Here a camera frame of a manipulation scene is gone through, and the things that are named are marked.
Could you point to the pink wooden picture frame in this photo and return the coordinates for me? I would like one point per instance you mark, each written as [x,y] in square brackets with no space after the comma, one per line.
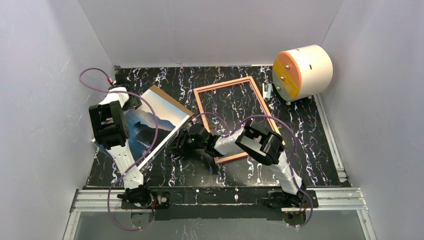
[220,85]

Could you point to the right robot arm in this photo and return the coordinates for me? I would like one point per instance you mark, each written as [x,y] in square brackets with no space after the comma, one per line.
[262,144]

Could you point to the brown cardboard backing board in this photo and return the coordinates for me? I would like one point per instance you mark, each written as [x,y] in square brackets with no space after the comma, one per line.
[161,105]

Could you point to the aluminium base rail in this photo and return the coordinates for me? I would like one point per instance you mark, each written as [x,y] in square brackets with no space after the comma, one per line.
[221,213]

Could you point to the landscape photo print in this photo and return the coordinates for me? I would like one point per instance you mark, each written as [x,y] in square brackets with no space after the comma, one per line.
[128,126]

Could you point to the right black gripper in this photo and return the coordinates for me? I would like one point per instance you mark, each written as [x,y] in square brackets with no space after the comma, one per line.
[182,142]

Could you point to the clear acrylic sheet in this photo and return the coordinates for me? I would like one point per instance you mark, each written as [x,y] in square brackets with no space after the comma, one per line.
[157,133]

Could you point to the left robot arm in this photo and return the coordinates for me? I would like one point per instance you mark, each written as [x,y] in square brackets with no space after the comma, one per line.
[111,130]

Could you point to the white cylindrical drawer unit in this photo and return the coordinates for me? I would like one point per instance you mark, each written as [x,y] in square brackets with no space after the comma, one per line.
[301,72]

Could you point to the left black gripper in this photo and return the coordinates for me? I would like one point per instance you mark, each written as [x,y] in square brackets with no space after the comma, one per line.
[120,82]

